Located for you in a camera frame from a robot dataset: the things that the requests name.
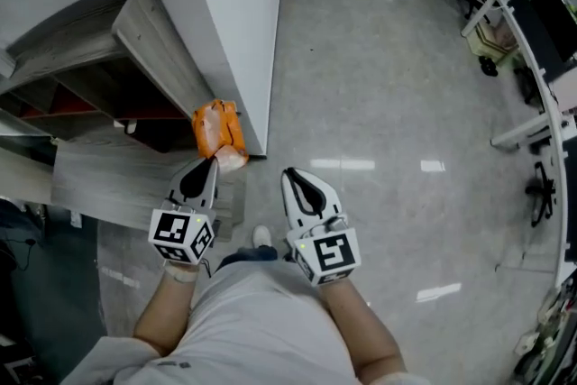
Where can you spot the person's white shoe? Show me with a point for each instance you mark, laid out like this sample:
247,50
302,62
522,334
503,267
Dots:
262,235

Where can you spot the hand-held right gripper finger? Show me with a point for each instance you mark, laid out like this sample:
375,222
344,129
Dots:
290,205
332,198

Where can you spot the small white card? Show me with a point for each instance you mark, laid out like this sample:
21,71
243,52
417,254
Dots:
130,127

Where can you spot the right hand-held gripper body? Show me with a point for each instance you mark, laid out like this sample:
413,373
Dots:
331,257

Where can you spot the orange plastic bag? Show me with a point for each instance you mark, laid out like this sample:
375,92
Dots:
223,128

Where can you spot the black computer monitor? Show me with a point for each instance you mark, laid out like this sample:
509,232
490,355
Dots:
556,20

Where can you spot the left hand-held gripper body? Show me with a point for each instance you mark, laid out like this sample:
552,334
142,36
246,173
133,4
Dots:
180,234

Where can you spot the person's blue jeans legs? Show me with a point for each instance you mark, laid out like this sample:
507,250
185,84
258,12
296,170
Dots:
248,254

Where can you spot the person's left forearm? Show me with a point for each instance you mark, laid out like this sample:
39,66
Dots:
164,311

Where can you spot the person's white shirt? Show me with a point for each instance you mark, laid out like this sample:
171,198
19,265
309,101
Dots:
257,329

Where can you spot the grey wooden shelf desk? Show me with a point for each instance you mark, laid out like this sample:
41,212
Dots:
151,36

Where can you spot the person's right forearm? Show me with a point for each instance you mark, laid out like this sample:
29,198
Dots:
360,324

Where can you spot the pair of black slippers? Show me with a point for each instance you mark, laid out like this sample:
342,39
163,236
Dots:
488,66

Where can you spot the black office chair base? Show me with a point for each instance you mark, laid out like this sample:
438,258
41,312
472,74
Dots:
541,194

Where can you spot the pale green cardboard box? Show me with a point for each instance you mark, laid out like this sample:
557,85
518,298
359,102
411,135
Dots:
493,40

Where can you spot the long white office desk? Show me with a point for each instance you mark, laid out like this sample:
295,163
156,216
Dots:
556,126

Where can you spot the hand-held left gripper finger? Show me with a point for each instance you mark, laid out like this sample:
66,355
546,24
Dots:
176,191
213,194

